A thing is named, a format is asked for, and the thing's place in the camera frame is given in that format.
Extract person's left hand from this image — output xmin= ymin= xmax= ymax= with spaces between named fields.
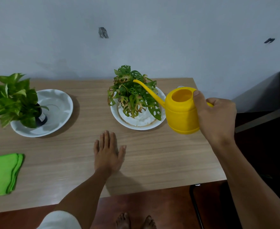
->
xmin=93 ymin=131 xmax=127 ymax=176

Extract person's right hand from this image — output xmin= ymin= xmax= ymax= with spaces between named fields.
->
xmin=193 ymin=90 xmax=237 ymax=147

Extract yellow plastic watering can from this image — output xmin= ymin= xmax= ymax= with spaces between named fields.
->
xmin=133 ymin=79 xmax=214 ymax=135

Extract person's right forearm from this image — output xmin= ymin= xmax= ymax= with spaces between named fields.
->
xmin=209 ymin=138 xmax=280 ymax=229

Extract person's left forearm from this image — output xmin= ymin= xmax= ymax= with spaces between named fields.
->
xmin=55 ymin=169 xmax=112 ymax=229

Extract holey-leaf green plant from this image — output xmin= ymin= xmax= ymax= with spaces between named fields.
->
xmin=107 ymin=65 xmax=162 ymax=121

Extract plain white plate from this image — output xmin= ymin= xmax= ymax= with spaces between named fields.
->
xmin=10 ymin=89 xmax=74 ymax=138

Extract black plant pot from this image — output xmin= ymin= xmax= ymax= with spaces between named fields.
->
xmin=34 ymin=103 xmax=48 ymax=128

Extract person's left foot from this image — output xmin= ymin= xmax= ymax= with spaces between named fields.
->
xmin=115 ymin=212 xmax=131 ymax=229

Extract person's foot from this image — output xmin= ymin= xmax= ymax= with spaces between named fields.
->
xmin=142 ymin=215 xmax=157 ymax=229
xmin=115 ymin=212 xmax=131 ymax=229

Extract grey cabinet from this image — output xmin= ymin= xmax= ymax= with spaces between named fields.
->
xmin=233 ymin=70 xmax=280 ymax=134

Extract person's right foot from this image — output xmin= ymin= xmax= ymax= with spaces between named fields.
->
xmin=142 ymin=215 xmax=157 ymax=229

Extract person's white shorts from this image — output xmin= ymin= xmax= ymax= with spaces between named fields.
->
xmin=36 ymin=210 xmax=82 ymax=229

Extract black table leg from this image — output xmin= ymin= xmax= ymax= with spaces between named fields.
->
xmin=189 ymin=184 xmax=205 ymax=229

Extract green pothos plant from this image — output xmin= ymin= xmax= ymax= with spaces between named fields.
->
xmin=0 ymin=73 xmax=49 ymax=129

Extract green microfibre cloth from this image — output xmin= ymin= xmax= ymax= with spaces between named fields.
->
xmin=0 ymin=153 xmax=25 ymax=197

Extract white plate with gold ring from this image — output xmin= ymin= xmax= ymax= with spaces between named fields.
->
xmin=110 ymin=87 xmax=167 ymax=131

